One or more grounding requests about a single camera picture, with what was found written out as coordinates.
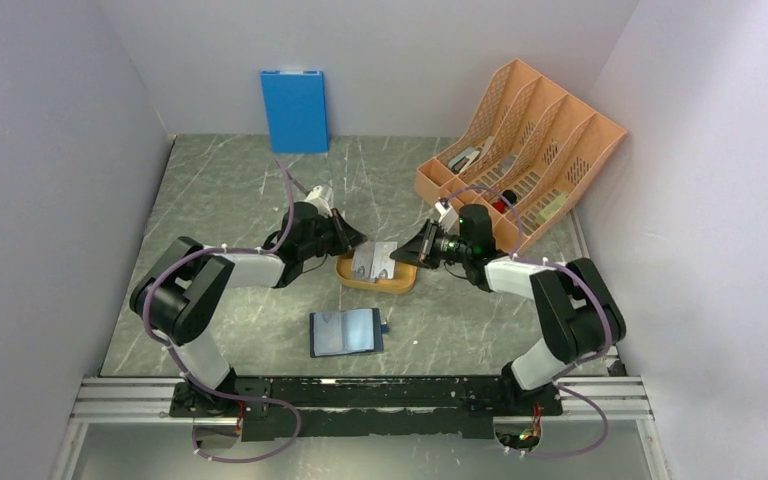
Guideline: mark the orange desk file organizer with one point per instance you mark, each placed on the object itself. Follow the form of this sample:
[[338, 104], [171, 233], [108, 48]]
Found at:
[[561, 145]]

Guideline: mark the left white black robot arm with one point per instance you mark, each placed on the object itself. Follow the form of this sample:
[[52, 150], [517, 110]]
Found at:
[[177, 298]]

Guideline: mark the blue folder box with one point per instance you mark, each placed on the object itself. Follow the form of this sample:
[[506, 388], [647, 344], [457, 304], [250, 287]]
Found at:
[[296, 112]]

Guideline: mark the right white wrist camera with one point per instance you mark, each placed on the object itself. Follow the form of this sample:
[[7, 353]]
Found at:
[[447, 216]]

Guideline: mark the grey stapler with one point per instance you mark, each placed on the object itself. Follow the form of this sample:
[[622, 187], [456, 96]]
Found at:
[[463, 159]]

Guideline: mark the orange oval tray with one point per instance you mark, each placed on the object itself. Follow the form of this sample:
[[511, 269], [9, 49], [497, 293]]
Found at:
[[403, 281]]

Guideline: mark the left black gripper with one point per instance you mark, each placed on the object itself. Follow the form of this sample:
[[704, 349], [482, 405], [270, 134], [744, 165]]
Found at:
[[350, 238]]

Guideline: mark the red black stamp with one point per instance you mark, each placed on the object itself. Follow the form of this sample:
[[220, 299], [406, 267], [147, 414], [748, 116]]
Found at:
[[507, 199]]

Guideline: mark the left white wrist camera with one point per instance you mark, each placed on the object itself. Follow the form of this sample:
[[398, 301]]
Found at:
[[321, 197]]

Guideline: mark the grey item in organizer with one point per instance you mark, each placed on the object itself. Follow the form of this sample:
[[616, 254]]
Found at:
[[505, 164]]

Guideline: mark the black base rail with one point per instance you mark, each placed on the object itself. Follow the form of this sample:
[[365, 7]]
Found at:
[[279, 407]]

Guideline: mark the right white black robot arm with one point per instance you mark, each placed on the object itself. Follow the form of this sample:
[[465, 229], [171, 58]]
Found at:
[[577, 315]]

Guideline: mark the green sticky note pad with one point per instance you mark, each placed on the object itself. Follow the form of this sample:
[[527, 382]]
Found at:
[[549, 207]]

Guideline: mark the navy blue card holder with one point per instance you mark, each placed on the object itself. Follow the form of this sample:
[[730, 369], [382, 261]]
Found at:
[[348, 332]]

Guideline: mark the silver VIP card stack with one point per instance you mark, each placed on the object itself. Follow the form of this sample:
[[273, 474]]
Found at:
[[372, 261]]

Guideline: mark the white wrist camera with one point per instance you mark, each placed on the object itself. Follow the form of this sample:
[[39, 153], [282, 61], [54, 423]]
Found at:
[[447, 216], [321, 197]]

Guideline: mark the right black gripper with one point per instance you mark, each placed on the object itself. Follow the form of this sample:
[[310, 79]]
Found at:
[[412, 251]]

